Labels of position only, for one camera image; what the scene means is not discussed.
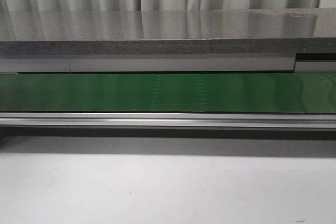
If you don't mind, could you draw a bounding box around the grey stone counter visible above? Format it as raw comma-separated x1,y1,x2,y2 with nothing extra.
0,7,336,74

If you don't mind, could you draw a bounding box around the green conveyor belt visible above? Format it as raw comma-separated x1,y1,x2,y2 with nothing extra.
1,73,335,113

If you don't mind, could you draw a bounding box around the silver aluminium conveyor frame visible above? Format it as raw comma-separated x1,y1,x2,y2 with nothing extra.
1,110,335,129

